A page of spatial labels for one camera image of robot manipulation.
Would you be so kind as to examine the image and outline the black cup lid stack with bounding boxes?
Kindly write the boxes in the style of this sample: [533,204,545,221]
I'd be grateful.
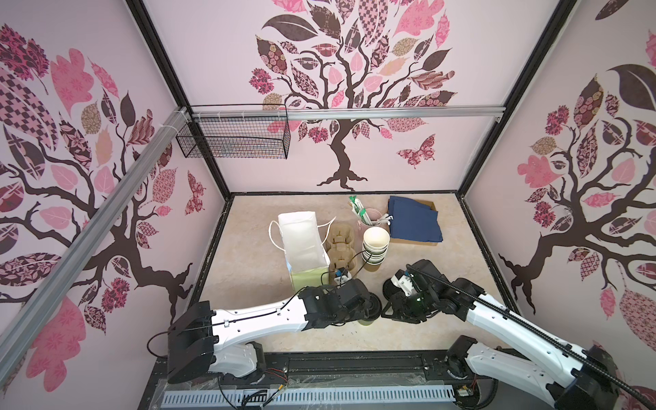
[383,280,406,309]

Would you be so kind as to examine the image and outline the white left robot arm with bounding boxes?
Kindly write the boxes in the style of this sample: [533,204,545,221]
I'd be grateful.
[167,279,382,384]

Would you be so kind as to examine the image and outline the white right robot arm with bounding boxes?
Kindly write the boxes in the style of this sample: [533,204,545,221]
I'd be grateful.
[382,260,620,409]

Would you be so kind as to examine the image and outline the white paper takeout bag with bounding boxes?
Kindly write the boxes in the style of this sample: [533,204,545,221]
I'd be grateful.
[268,211,335,291]

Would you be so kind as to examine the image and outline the brown cardboard napkin box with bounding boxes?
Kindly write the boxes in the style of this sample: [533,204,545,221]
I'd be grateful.
[388,199,442,247]

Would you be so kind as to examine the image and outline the blue napkin stack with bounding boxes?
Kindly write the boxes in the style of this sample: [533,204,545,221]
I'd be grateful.
[387,195,444,244]

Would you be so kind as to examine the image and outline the stacked paper cups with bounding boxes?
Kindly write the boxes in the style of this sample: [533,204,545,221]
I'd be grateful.
[362,227,391,268]

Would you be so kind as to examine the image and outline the pink bucket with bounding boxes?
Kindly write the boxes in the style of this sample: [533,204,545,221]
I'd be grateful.
[358,207,391,229]

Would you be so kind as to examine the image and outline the green wrapped stirrers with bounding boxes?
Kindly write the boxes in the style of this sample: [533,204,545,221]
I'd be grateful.
[348,196,369,226]

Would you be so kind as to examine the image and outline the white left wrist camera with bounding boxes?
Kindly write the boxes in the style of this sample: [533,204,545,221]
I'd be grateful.
[333,268,353,286]

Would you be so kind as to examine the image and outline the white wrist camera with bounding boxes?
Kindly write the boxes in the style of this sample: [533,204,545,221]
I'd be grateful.
[391,272,417,297]
[333,268,353,286]

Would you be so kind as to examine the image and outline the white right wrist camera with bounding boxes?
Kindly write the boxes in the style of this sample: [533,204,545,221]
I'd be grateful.
[391,272,417,297]

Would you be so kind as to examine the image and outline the black corrugated cable hose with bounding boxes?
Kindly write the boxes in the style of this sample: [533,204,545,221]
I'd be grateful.
[419,264,656,410]

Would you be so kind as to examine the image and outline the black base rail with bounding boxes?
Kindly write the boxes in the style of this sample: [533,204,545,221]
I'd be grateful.
[138,350,499,409]

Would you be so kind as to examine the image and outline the white slotted cable duct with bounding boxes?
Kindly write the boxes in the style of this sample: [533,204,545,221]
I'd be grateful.
[159,385,455,409]

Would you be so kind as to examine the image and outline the aluminium rail back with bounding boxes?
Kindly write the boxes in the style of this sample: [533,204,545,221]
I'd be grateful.
[187,105,506,122]

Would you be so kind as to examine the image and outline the aluminium rail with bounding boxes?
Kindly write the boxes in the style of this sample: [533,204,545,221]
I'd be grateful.
[187,105,506,122]
[1,107,188,383]

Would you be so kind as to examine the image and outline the black wire basket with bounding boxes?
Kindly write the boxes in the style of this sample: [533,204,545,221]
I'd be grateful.
[176,102,291,160]

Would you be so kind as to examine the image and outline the aluminium rail left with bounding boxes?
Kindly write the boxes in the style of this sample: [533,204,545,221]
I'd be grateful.
[1,107,188,383]

